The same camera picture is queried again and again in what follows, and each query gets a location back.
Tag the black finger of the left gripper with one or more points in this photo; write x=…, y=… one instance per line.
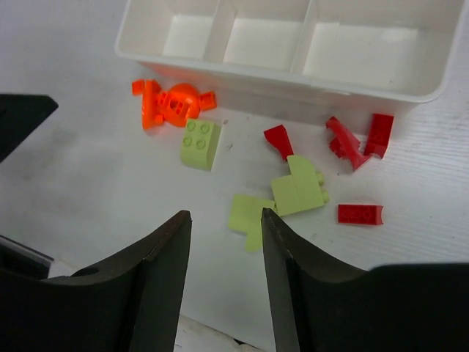
x=21, y=114
x=23, y=260

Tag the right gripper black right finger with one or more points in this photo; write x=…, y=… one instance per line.
x=320, y=303

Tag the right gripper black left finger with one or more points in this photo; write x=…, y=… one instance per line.
x=129, y=301

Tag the red sloped brick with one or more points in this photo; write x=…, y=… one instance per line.
x=366, y=215

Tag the green sloped brick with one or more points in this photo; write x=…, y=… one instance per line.
x=245, y=217

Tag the orange dome lego assembly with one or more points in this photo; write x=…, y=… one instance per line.
x=175, y=106

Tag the green lego block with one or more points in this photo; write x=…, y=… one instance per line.
x=301, y=190

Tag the green curved 2x2 brick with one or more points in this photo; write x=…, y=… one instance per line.
x=199, y=144

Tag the large red arch piece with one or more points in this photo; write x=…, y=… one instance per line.
x=344, y=145

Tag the red 1x3 brick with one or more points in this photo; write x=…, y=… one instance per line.
x=379, y=135

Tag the small red curved slope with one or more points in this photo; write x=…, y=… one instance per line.
x=279, y=139

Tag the white three-compartment container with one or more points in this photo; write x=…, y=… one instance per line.
x=378, y=56

